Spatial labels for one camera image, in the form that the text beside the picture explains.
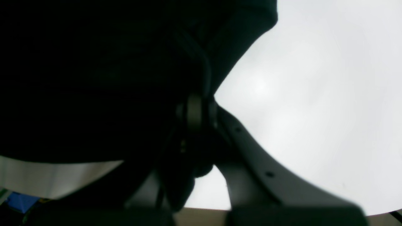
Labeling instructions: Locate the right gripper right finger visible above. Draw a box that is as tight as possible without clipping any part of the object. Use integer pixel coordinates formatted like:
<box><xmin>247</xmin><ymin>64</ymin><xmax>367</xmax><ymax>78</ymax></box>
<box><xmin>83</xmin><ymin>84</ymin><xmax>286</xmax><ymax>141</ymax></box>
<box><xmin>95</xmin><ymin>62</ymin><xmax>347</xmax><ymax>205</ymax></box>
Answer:
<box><xmin>208</xmin><ymin>99</ymin><xmax>368</xmax><ymax>226</ymax></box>

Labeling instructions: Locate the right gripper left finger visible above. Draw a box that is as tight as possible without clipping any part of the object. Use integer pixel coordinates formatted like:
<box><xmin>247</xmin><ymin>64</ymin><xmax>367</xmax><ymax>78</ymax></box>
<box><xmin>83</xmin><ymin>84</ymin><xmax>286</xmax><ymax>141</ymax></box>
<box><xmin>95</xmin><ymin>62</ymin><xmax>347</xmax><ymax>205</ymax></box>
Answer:
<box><xmin>25</xmin><ymin>95</ymin><xmax>203</xmax><ymax>226</ymax></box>

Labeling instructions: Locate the black printed T-shirt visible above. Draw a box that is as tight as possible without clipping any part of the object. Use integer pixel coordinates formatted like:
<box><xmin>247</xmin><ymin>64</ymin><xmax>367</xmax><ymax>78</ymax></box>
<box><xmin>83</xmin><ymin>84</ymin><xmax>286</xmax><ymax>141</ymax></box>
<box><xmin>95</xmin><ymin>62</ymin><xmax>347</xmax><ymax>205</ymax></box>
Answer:
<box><xmin>0</xmin><ymin>0</ymin><xmax>278</xmax><ymax>212</ymax></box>

